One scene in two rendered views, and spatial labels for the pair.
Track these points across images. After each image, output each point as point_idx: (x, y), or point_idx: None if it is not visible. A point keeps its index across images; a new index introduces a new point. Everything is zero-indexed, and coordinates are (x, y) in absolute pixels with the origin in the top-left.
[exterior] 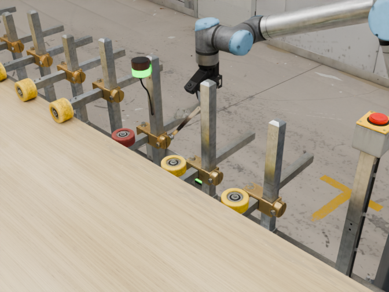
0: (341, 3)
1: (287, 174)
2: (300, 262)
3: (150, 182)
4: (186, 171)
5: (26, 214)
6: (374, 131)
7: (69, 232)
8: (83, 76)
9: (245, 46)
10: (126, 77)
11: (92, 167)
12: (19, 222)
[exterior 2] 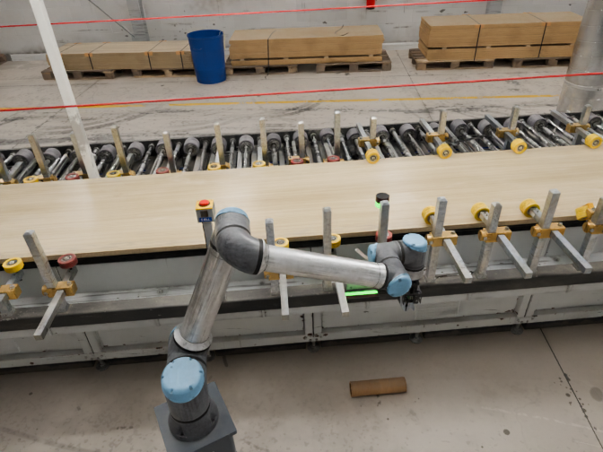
0: (298, 249)
1: (282, 290)
2: None
3: None
4: None
5: (345, 191)
6: None
7: (320, 196)
8: (481, 237)
9: (369, 257)
10: (451, 249)
11: (362, 215)
12: (342, 188)
